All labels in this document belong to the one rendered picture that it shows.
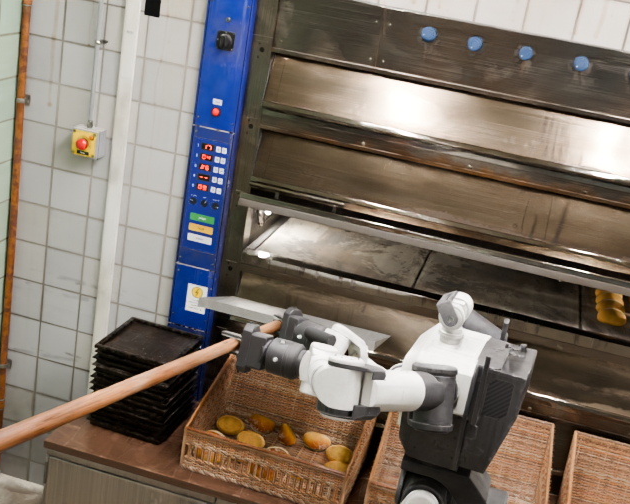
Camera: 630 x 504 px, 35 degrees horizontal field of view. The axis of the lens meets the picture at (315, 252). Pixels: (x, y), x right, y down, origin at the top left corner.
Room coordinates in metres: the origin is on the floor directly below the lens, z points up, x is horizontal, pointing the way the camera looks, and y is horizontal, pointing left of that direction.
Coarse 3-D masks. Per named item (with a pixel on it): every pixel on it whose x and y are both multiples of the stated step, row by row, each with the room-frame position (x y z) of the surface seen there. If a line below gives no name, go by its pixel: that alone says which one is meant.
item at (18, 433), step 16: (208, 352) 2.02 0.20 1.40; (224, 352) 2.12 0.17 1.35; (160, 368) 1.76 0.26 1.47; (176, 368) 1.82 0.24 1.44; (128, 384) 1.59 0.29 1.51; (144, 384) 1.65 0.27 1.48; (80, 400) 1.42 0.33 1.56; (96, 400) 1.46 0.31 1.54; (112, 400) 1.52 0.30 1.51; (48, 416) 1.31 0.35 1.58; (64, 416) 1.35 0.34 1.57; (80, 416) 1.40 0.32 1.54; (0, 432) 1.19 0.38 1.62; (16, 432) 1.22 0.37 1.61; (32, 432) 1.25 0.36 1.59; (0, 448) 1.17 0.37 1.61
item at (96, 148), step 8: (72, 128) 3.38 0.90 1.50; (80, 128) 3.37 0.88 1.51; (88, 128) 3.39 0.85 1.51; (96, 128) 3.41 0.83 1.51; (72, 136) 3.37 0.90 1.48; (80, 136) 3.37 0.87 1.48; (88, 136) 3.36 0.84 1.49; (96, 136) 3.36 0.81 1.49; (104, 136) 3.41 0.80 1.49; (72, 144) 3.37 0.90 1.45; (88, 144) 3.36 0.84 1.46; (96, 144) 3.36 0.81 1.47; (104, 144) 3.41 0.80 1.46; (72, 152) 3.37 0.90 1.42; (80, 152) 3.36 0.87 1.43; (88, 152) 3.36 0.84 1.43; (96, 152) 3.36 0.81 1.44
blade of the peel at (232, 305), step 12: (204, 300) 2.78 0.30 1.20; (216, 300) 2.94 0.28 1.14; (228, 300) 3.00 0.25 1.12; (240, 300) 3.05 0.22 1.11; (228, 312) 2.76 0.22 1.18; (240, 312) 2.75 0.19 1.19; (252, 312) 2.75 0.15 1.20; (264, 312) 2.91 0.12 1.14; (276, 312) 2.97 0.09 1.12; (324, 324) 2.94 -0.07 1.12; (360, 336) 2.85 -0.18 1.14; (372, 336) 2.91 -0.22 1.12; (384, 336) 2.96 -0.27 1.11; (372, 348) 2.66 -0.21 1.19
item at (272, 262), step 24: (264, 264) 3.30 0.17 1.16; (288, 264) 3.28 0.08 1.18; (312, 264) 3.32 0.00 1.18; (360, 288) 3.23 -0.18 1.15; (384, 288) 3.21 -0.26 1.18; (408, 288) 3.24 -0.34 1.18; (480, 312) 3.15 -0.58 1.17; (504, 312) 3.17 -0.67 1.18; (552, 336) 3.10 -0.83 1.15; (576, 336) 3.09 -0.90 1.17; (600, 336) 3.10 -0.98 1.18
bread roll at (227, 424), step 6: (222, 420) 3.08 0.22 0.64; (228, 420) 3.08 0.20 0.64; (234, 420) 3.08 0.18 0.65; (240, 420) 3.09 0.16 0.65; (222, 426) 3.07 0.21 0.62; (228, 426) 3.07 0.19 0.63; (234, 426) 3.07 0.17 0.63; (240, 426) 3.07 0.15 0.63; (222, 432) 3.07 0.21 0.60; (228, 432) 3.06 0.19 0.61; (234, 432) 3.06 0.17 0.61
